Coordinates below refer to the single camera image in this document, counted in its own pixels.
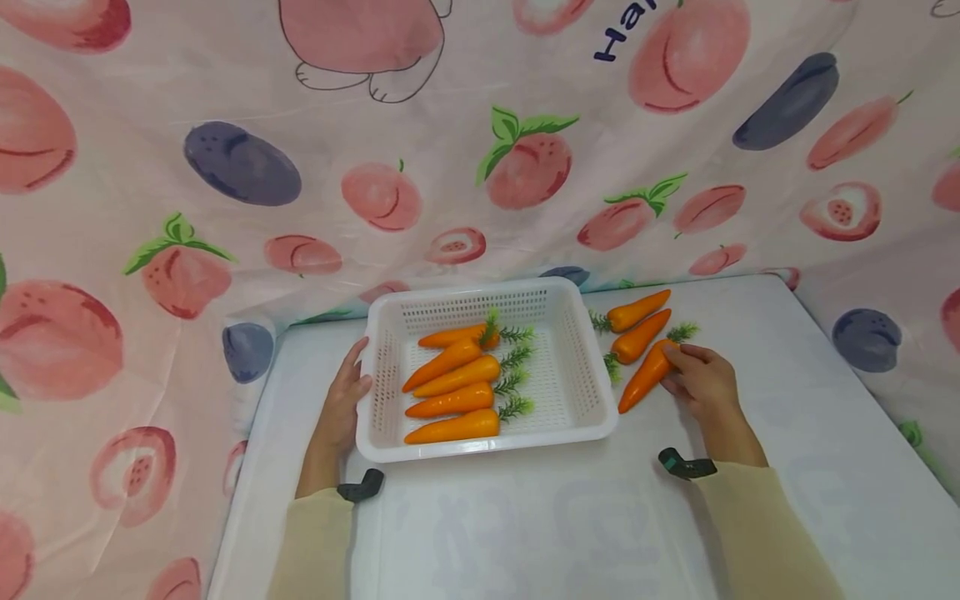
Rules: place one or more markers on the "person's right thumb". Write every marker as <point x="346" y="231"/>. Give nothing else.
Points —
<point x="680" y="357"/>

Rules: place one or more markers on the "person's left forearm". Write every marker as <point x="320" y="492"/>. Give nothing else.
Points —
<point x="313" y="525"/>

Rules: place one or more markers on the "person's right fingers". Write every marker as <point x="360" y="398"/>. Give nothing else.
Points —
<point x="675" y="385"/>

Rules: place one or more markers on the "white plastic basket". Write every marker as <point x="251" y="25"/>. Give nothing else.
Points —
<point x="564" y="383"/>

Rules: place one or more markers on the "orange toy carrot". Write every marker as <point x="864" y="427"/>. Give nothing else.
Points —
<point x="454" y="335"/>
<point x="646" y="372"/>
<point x="457" y="427"/>
<point x="447" y="362"/>
<point x="640" y="337"/>
<point x="639" y="311"/>
<point x="456" y="400"/>
<point x="463" y="377"/>

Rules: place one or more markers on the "person's right hand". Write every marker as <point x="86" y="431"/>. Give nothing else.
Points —
<point x="712" y="387"/>

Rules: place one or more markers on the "person's right forearm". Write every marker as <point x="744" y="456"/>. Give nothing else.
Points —
<point x="757" y="525"/>

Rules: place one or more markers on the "person's left thumb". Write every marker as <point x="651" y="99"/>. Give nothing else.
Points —
<point x="363" y="387"/>

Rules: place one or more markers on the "person's left fingers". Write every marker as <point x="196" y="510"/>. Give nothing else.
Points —
<point x="353" y="357"/>

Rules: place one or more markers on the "person's left hand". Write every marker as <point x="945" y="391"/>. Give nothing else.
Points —
<point x="338" y="413"/>

